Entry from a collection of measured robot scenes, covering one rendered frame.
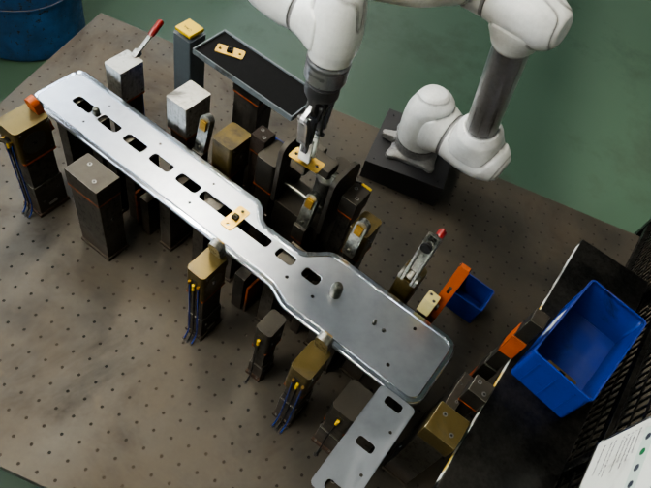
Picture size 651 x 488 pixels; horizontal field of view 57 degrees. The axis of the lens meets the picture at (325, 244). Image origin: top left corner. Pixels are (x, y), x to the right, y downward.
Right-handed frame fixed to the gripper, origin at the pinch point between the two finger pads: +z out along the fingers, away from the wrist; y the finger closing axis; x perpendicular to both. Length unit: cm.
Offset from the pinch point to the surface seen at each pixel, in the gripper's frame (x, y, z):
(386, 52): -65, -217, 131
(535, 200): 55, -93, 62
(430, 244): 35.1, -4.1, 10.7
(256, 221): -7.9, 5.2, 31.0
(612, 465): 88, 22, 6
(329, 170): 3.5, -8.0, 12.4
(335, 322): 26.0, 16.8, 31.2
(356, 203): 12.9, -9.3, 19.2
